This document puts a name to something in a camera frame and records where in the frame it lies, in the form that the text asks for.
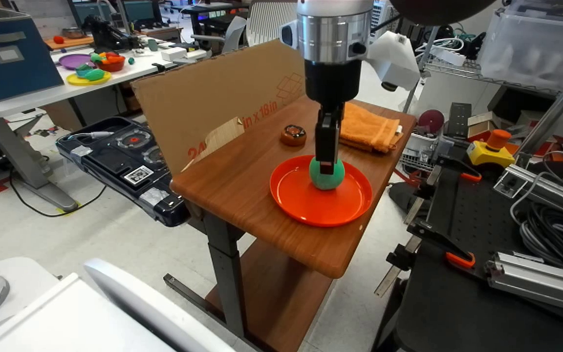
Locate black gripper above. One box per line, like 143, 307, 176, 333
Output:
305, 61, 362, 174

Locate green round toy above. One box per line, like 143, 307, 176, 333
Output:
309, 159, 346, 192

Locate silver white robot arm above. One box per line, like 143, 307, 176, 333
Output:
280, 0, 421, 174

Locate red plastic plate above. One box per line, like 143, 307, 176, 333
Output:
268, 155, 374, 227

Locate yellow plate with green toy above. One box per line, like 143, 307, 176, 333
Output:
67, 67, 112, 86

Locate purple plate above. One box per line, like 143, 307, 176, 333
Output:
57, 53, 90, 71

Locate folded orange cloth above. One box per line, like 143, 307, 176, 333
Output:
340, 104, 403, 155

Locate small round brown tin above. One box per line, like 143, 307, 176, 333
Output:
280, 125, 307, 147

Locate maroon round object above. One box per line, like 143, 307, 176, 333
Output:
415, 110, 444, 135

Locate large cardboard sheet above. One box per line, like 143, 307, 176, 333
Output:
133, 41, 305, 174

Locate wooden desk with metal leg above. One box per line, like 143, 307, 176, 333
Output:
162, 88, 419, 352

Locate yellow and orange tool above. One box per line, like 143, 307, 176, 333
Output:
467, 129, 514, 169

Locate black open equipment case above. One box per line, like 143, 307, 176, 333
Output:
57, 118, 190, 227

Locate translucent plastic bin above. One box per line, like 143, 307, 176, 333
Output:
479, 0, 563, 90

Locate red bowl with toys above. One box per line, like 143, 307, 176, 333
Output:
90, 51, 125, 73

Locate silver aluminium extrusion bar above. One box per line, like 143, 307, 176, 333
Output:
487, 253, 563, 309

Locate white side table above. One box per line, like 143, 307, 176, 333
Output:
0, 49, 174, 212

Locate blue storage box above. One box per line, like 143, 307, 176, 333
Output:
0, 8, 63, 100

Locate white plastic furniture foreground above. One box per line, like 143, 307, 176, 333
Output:
0, 257, 254, 352

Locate orange handled black clamp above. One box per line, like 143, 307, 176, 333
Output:
409, 221, 477, 272

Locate coiled grey cables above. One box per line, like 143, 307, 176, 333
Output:
508, 184, 563, 276

